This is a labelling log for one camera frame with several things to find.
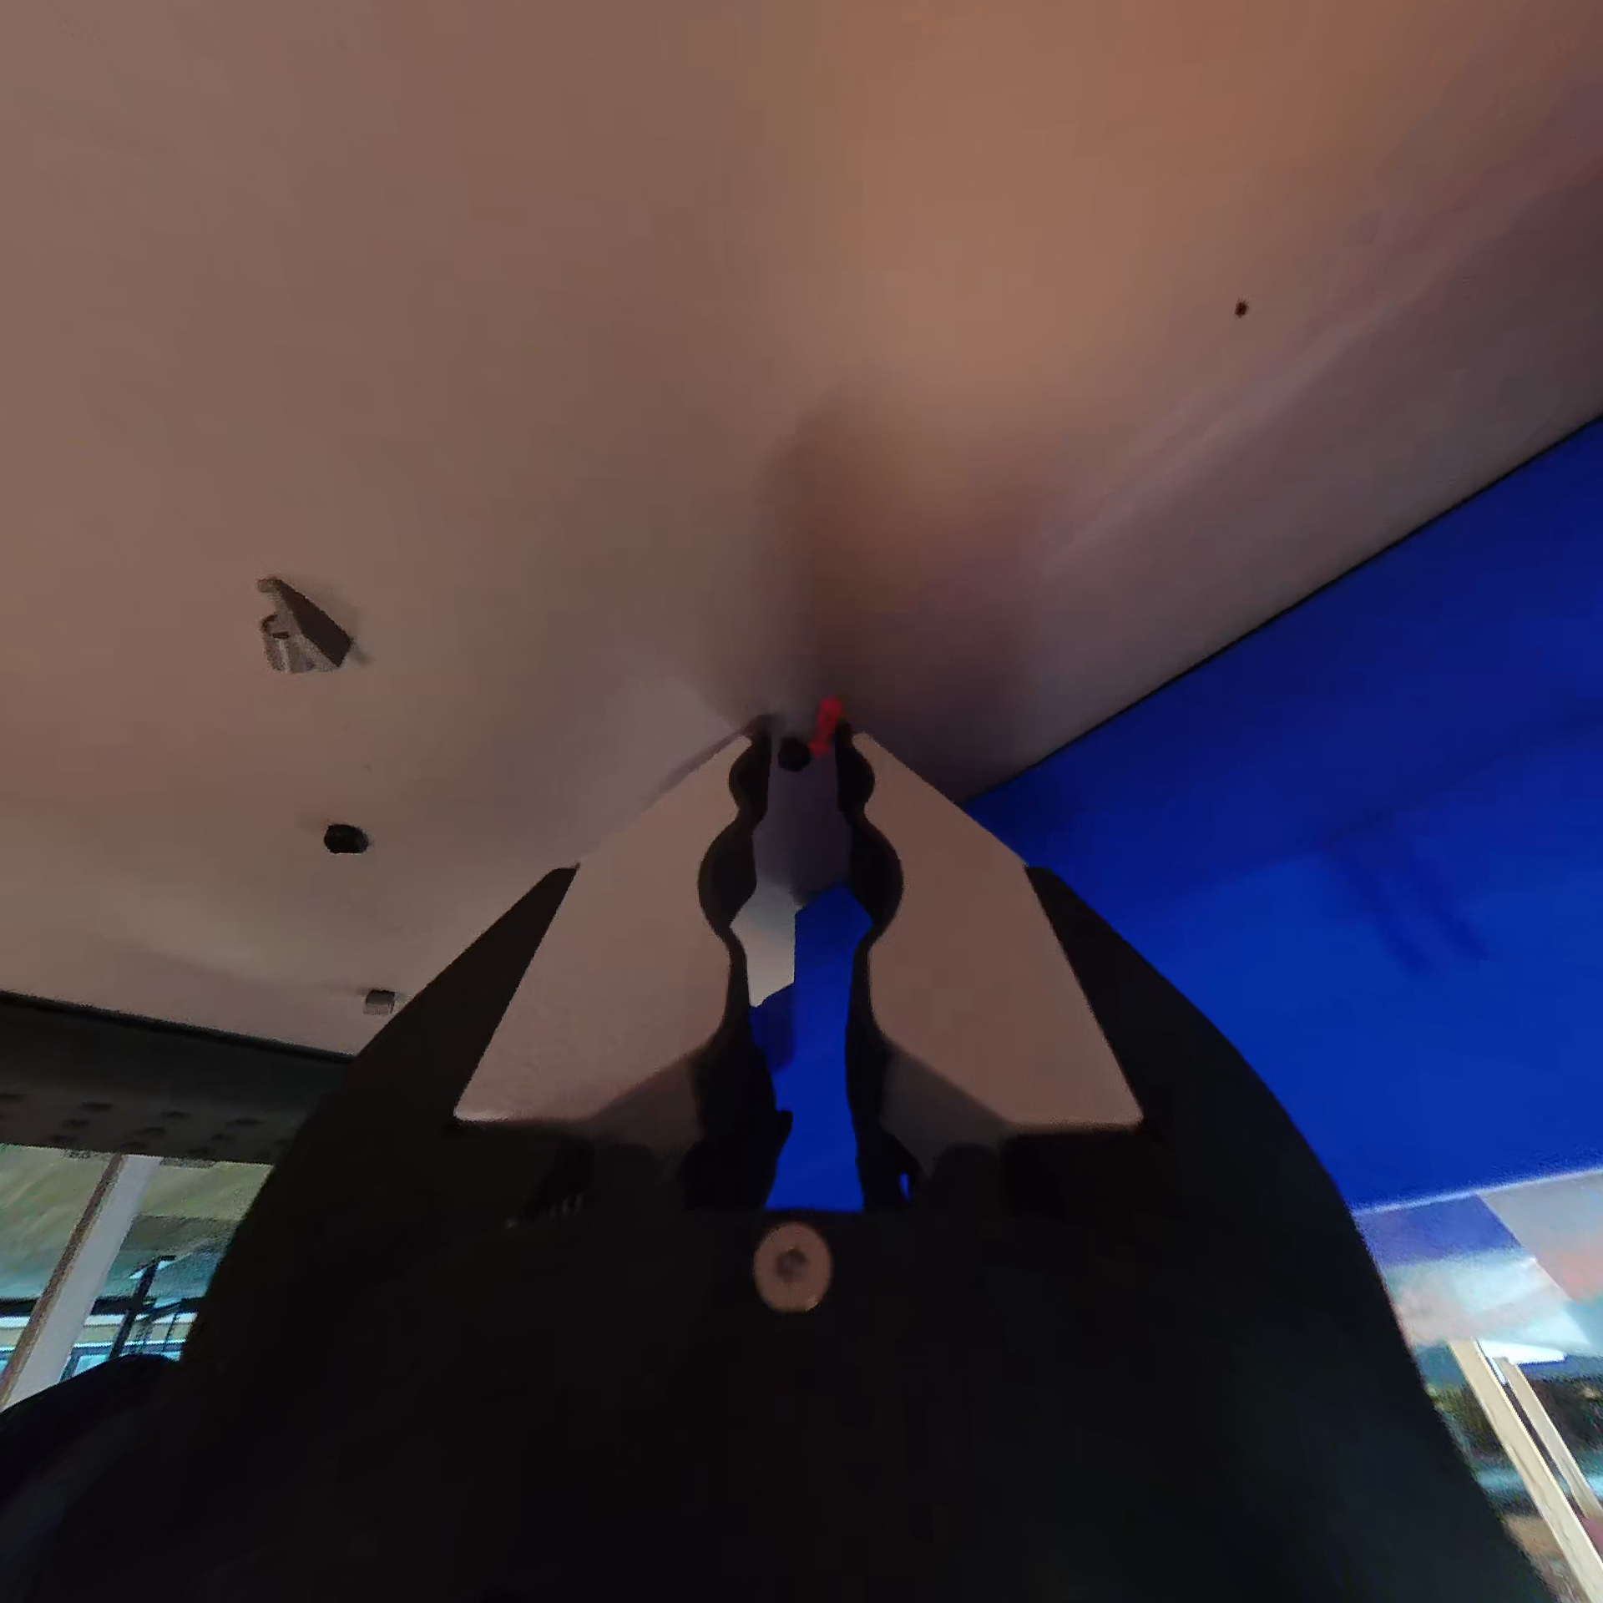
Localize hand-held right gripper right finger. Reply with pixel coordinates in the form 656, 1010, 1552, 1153
833, 724, 1145, 1210

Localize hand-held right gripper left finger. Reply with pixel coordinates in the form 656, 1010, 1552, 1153
455, 730, 790, 1210

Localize blue plastic bin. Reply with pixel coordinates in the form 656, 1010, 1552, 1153
750, 418, 1603, 1348

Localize red lego axle black ends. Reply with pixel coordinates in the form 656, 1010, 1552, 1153
778, 694, 847, 776

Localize grey angled lego piece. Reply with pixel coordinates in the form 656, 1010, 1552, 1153
254, 576, 355, 676

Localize black perforated pad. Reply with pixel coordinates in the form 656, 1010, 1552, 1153
0, 991, 351, 1168

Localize white table leg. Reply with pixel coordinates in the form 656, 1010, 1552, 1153
0, 1153, 165, 1408

